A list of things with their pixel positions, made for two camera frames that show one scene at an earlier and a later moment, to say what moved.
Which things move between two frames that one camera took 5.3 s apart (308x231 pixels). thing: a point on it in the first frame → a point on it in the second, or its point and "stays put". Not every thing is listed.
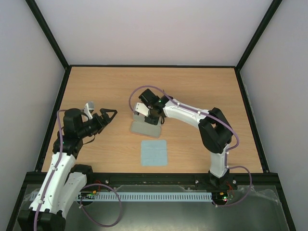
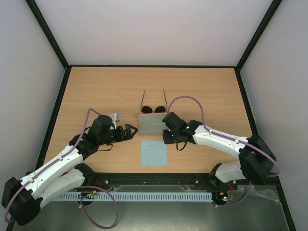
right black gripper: [151, 119] → [166, 130]
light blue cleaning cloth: [154, 153] stays put
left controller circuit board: [88, 194] stays put
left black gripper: [102, 124] → [121, 135]
